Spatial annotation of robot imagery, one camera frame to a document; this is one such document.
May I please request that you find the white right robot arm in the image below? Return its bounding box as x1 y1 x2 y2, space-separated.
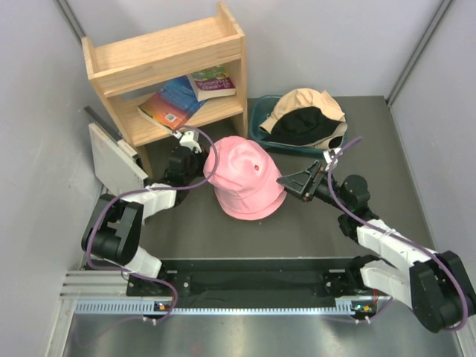
277 161 475 333

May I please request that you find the grey slotted cable duct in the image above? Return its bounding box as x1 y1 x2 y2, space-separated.
74 299 376 316

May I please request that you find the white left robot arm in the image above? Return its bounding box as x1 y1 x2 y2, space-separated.
81 144 208 295

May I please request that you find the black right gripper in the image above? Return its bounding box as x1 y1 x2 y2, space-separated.
277 161 350 213

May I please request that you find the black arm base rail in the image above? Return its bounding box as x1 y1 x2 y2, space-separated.
126 258 395 309

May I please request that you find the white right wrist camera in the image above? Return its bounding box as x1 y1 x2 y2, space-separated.
323 147 341 164

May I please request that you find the wooden bookshelf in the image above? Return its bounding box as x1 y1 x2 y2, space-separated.
82 1 248 175

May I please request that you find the blue orange paperback book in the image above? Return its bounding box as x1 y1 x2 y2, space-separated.
137 76 206 134

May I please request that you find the beige baseball cap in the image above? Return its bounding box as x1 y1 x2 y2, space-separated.
311 123 348 151

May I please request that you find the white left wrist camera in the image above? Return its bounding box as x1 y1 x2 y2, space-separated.
173 129 202 154

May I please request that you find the grey flat board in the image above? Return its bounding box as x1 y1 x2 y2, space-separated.
83 106 149 196

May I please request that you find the teal plastic basin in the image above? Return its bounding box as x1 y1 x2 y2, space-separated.
248 94 324 158

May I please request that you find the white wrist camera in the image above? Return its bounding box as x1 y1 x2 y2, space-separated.
323 147 341 164
173 129 202 154

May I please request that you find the beige bucket hat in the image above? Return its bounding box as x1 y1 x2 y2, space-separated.
260 88 346 134

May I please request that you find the green purple paperback book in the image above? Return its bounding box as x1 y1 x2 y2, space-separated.
187 65 236 102

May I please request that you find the pink bucket hat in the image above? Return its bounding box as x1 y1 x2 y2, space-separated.
203 136 286 213
221 192 286 221

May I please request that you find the black hat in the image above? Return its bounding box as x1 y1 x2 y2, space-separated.
263 106 341 147

